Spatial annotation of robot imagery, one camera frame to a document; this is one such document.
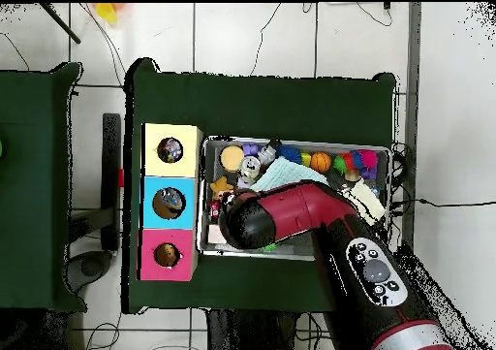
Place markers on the small brown teddy bear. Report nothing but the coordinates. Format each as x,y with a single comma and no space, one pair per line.
222,187

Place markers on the mint green cloth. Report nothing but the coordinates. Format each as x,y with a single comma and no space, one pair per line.
283,173

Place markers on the clear plastic packet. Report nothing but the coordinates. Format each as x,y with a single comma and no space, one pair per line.
170,203

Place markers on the multicolour cartoon print cloth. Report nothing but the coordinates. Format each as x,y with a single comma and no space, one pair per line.
170,150

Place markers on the yellow rubber duck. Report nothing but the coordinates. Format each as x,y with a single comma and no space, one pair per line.
167,254

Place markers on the cream yellow cloth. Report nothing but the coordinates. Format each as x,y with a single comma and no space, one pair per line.
366,201

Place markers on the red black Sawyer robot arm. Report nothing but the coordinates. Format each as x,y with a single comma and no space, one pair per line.
310,210

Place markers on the shallow clear mesh bin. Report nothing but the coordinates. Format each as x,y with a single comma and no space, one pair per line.
209,203

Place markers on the wooden box with three holes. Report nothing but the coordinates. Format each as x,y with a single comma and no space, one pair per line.
155,179

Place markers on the silver drinks can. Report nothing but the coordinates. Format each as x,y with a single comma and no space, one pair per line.
249,166

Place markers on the peach orange ball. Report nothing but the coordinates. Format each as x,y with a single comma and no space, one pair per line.
232,158

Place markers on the orange toy basketball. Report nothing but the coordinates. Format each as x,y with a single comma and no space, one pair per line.
320,162

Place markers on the pink spiky ball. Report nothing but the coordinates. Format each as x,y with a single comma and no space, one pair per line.
366,159

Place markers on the black chair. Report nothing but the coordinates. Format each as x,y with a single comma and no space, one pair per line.
112,210

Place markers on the grey metal beam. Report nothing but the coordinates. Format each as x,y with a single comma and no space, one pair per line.
411,94

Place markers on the green cloth side table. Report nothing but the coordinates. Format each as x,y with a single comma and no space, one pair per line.
35,187

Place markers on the yellow floor object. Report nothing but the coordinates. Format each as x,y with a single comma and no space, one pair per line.
107,12

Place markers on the black rod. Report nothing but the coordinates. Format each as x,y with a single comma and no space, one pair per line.
60,23

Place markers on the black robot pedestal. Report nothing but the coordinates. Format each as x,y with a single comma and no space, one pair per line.
248,334

